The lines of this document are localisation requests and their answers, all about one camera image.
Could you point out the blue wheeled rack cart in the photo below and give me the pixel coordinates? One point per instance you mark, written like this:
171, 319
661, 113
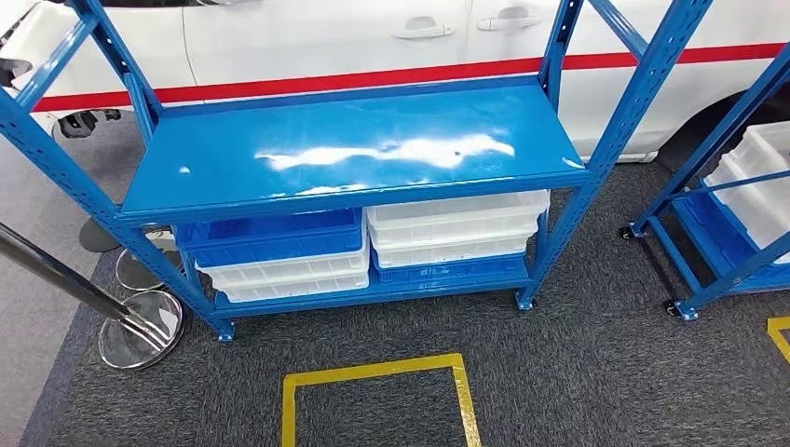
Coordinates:
685, 271

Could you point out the blue plastic crate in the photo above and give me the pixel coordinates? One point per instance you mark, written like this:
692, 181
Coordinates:
271, 237
716, 234
450, 270

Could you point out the blue metal shelf rack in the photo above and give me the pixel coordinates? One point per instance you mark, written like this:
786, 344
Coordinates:
339, 148

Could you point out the chrome stanchion post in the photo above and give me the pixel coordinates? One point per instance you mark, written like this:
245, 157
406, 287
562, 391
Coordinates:
139, 271
139, 330

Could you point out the white car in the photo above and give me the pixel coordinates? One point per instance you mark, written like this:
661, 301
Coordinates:
308, 43

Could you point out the white plastic crate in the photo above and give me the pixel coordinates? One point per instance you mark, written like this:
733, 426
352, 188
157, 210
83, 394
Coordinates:
457, 233
457, 210
450, 251
290, 268
296, 288
756, 185

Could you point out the black stanchion post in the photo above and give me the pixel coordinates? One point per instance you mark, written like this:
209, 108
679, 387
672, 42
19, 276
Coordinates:
99, 237

